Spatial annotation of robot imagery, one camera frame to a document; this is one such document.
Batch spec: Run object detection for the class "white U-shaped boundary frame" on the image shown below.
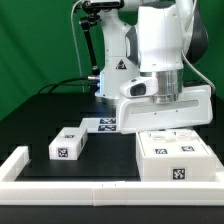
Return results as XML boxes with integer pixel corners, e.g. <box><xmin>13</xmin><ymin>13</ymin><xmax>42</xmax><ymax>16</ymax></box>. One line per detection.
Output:
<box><xmin>0</xmin><ymin>146</ymin><xmax>224</xmax><ymax>206</ymax></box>

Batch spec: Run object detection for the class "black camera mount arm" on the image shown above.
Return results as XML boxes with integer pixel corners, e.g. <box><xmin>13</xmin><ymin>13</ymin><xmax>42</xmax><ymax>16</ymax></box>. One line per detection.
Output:
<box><xmin>79</xmin><ymin>0</ymin><xmax>124</xmax><ymax>75</ymax></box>

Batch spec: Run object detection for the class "small white cabinet top box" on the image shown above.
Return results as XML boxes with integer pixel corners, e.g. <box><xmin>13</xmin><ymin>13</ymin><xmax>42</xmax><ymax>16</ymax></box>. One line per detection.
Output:
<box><xmin>49</xmin><ymin>127</ymin><xmax>88</xmax><ymax>160</ymax></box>

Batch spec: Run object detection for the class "white cabinet body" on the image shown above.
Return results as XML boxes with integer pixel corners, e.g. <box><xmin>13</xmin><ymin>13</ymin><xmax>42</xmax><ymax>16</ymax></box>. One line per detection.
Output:
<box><xmin>136</xmin><ymin>129</ymin><xmax>216</xmax><ymax>182</ymax></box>

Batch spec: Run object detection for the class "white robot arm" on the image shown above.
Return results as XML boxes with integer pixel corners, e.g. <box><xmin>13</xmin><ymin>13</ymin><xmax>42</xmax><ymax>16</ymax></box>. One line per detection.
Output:
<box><xmin>96</xmin><ymin>0</ymin><xmax>214</xmax><ymax>134</ymax></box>

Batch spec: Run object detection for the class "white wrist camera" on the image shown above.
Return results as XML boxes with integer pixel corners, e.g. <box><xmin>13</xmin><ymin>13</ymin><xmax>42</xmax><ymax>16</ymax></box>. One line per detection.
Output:
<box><xmin>120</xmin><ymin>76</ymin><xmax>158</xmax><ymax>98</ymax></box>

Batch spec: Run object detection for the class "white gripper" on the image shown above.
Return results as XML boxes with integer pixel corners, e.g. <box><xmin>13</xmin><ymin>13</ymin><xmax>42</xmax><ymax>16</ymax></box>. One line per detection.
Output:
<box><xmin>116</xmin><ymin>85</ymin><xmax>213</xmax><ymax>134</ymax></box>

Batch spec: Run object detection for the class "grey hanging cable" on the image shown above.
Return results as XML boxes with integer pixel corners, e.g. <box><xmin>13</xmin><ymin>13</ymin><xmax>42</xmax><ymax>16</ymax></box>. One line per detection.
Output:
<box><xmin>70</xmin><ymin>0</ymin><xmax>86</xmax><ymax>94</ymax></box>

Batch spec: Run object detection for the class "black cable bundle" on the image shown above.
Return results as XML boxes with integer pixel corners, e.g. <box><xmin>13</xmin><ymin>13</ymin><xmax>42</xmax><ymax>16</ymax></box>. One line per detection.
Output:
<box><xmin>37</xmin><ymin>76</ymin><xmax>100</xmax><ymax>94</ymax></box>

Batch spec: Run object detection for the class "white fiducial marker base plate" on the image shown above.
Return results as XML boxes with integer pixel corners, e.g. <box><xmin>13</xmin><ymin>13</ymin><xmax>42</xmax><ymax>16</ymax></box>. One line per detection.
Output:
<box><xmin>80</xmin><ymin>118</ymin><xmax>117</xmax><ymax>133</ymax></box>

